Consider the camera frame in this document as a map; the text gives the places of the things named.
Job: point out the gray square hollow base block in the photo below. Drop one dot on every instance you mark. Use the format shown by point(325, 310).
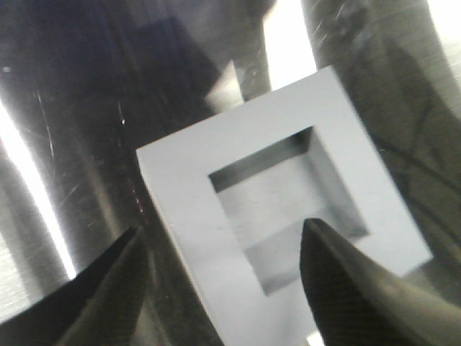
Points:
point(234, 190)

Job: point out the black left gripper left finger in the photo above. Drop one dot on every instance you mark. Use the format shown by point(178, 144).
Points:
point(100, 306)

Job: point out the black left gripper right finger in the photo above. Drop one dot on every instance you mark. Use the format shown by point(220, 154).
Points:
point(355, 301)

